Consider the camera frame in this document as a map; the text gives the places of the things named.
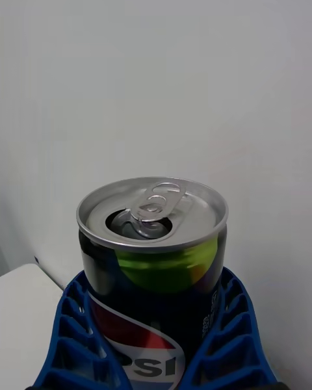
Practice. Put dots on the black drink can green print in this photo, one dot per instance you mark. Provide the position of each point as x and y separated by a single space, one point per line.
152 279

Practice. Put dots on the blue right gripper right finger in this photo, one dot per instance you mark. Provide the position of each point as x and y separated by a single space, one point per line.
234 341

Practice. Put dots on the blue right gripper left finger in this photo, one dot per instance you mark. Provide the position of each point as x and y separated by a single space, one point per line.
74 344

